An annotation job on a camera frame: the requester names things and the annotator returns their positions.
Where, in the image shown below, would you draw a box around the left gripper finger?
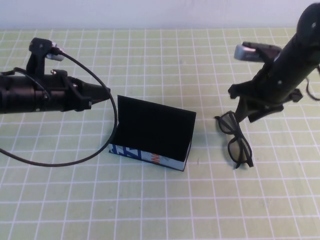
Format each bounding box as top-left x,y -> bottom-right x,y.
81,81 -> 111,95
87,93 -> 111,107

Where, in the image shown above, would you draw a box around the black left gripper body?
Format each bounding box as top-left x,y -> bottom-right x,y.
48,70 -> 92,113

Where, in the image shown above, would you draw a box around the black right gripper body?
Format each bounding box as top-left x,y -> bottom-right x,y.
228,57 -> 311,111

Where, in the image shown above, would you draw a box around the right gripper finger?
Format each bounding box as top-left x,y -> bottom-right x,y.
236,96 -> 254,123
248,102 -> 285,123

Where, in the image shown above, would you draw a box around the black framed glasses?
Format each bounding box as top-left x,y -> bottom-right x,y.
214,111 -> 255,171

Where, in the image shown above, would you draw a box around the black printed glasses case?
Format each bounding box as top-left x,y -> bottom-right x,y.
108,94 -> 197,173

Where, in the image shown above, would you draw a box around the green checkered tablecloth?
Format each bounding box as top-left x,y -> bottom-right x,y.
0,27 -> 320,240

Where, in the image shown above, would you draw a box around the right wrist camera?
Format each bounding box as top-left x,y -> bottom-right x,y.
234,41 -> 282,66

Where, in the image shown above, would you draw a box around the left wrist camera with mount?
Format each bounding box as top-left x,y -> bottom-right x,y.
27,37 -> 66,76

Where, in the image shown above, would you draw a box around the black left camera cable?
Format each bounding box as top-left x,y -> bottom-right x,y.
0,49 -> 119,167

